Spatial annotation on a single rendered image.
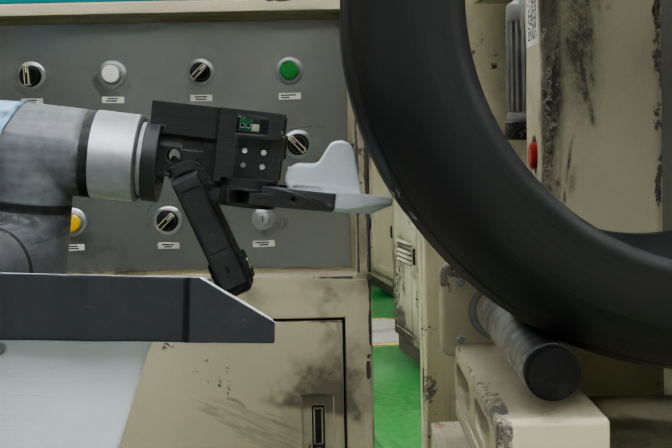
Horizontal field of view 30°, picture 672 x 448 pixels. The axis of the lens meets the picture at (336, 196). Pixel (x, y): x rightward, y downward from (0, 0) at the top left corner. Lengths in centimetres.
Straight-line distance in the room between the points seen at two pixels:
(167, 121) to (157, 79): 67
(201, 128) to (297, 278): 64
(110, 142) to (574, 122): 53
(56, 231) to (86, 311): 79
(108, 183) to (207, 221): 9
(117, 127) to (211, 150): 8
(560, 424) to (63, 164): 45
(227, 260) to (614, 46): 52
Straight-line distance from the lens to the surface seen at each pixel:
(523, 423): 101
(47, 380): 31
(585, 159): 136
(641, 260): 97
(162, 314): 30
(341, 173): 105
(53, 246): 108
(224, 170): 104
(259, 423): 170
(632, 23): 138
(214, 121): 106
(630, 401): 136
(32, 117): 107
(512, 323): 113
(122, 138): 105
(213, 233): 106
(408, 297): 593
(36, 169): 107
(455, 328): 134
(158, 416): 172
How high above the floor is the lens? 109
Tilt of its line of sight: 3 degrees down
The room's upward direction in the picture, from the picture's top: 1 degrees counter-clockwise
